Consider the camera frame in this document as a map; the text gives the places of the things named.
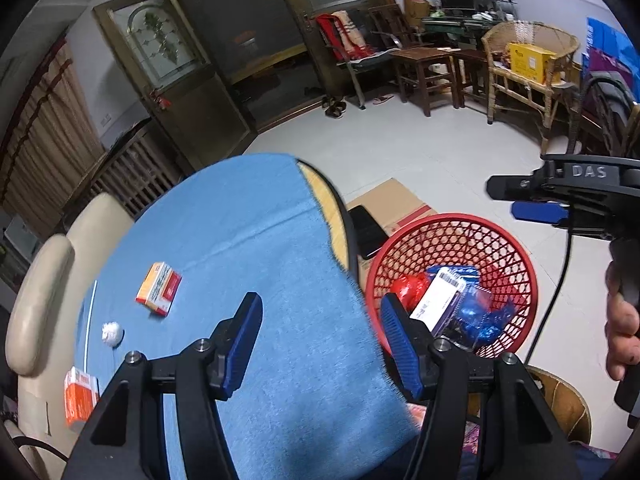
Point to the red plastic mesh basket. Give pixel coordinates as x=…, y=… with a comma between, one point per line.
x=450, y=230

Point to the person's right hand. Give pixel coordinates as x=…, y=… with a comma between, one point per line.
x=622, y=330

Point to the orange white medicine box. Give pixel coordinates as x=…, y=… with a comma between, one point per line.
x=157, y=287
x=80, y=400

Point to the wooden slatted rack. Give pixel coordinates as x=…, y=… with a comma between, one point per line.
x=135, y=170

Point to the round black-rimmed table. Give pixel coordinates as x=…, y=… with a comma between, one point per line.
x=325, y=185

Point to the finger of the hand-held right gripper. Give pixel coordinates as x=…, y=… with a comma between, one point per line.
x=537, y=211
x=515, y=186

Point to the yellow cardboard box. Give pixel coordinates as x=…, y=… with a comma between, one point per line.
x=532, y=62

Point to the cream leather armchair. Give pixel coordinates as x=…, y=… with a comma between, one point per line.
x=40, y=300

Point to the small brown cardboard box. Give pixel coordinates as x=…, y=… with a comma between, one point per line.
x=416, y=10

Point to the black smartphone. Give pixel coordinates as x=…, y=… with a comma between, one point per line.
x=367, y=232

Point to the cluttered green desk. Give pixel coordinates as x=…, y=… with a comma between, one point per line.
x=465, y=25

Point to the dark wooden chair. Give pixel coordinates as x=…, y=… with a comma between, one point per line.
x=390, y=22

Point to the pair of brown slippers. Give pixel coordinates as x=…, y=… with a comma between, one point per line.
x=335, y=108

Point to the blue crinkly plastic wrapper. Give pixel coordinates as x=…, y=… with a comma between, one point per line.
x=492, y=317

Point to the pink floral cloth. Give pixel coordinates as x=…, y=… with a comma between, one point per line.
x=470, y=435

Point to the thin white stick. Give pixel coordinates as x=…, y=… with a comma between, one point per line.
x=91, y=310

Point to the white wall switch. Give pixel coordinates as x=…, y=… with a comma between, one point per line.
x=106, y=121

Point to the dark wooden side table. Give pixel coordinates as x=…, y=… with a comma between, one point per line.
x=422, y=57

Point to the round wicker stool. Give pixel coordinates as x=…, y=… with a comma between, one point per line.
x=560, y=395

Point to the crumpled white paper ball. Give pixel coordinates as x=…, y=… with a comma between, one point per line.
x=112, y=334

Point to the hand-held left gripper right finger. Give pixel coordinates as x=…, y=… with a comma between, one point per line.
x=400, y=350

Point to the blue table cloth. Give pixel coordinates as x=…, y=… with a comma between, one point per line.
x=250, y=240

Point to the small dark wooden stool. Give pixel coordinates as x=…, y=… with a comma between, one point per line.
x=472, y=57

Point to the wicker armchair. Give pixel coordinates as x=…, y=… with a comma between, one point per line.
x=545, y=40

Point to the pink slipper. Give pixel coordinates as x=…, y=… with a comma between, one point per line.
x=383, y=100

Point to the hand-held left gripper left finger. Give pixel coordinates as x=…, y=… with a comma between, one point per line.
x=240, y=350

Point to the red striped cloth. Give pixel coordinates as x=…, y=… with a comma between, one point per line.
x=340, y=35

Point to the red round wrapper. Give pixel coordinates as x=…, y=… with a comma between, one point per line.
x=407, y=290

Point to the beige pleated curtain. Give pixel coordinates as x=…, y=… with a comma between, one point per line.
x=45, y=135

